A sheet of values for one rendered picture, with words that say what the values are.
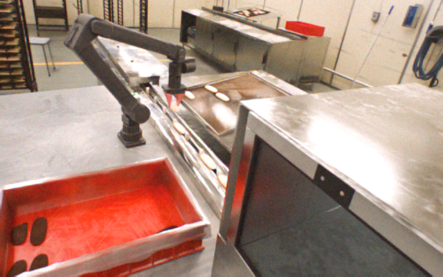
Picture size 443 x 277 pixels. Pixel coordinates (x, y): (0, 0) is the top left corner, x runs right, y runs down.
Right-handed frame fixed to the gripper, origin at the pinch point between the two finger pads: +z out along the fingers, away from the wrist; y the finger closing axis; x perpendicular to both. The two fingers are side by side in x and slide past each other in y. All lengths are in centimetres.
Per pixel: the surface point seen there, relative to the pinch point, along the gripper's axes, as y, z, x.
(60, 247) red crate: 51, 11, 54
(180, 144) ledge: 5.7, 7.0, 22.6
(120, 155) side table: 27.8, 11.1, 16.7
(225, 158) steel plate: -10.1, 11.3, 32.5
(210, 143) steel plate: -10.4, 11.2, 19.2
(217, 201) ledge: 8, 7, 57
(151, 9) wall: -212, 39, -700
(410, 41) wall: -370, -8, -101
